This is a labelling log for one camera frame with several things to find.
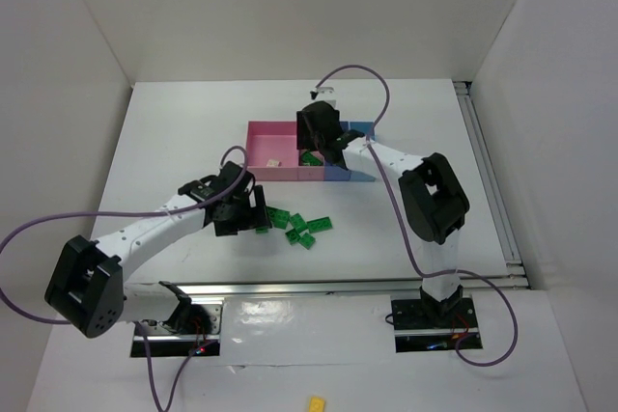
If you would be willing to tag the green lego long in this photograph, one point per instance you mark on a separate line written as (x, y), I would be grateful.
(319, 225)
(309, 159)
(273, 211)

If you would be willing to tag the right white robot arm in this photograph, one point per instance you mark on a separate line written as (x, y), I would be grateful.
(433, 200)

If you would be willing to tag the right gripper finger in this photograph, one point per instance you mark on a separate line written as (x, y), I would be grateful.
(303, 134)
(320, 144)

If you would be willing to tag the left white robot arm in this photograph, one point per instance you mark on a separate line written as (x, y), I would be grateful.
(89, 286)

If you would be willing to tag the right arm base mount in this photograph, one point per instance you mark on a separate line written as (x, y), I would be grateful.
(416, 331)

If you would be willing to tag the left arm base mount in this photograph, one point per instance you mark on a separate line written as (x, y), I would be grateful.
(183, 324)

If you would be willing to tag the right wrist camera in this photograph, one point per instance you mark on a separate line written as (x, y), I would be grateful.
(326, 94)

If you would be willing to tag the aluminium rail right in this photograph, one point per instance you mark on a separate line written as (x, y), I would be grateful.
(510, 250)

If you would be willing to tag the aluminium rail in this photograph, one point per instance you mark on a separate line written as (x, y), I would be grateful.
(325, 287)
(510, 250)

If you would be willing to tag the aluminium rail front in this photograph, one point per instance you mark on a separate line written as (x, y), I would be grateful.
(325, 287)

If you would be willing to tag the yellow lego brick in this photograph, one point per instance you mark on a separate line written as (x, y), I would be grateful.
(316, 404)

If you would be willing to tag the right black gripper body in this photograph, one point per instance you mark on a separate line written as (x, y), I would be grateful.
(305, 134)

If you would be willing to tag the small pink bin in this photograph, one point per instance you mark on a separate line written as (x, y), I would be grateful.
(310, 173)

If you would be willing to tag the white lego brick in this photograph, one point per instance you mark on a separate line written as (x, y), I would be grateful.
(273, 162)

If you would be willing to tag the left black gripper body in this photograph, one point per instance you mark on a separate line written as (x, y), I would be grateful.
(259, 207)

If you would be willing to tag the large pink bin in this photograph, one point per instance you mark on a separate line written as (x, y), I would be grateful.
(272, 140)

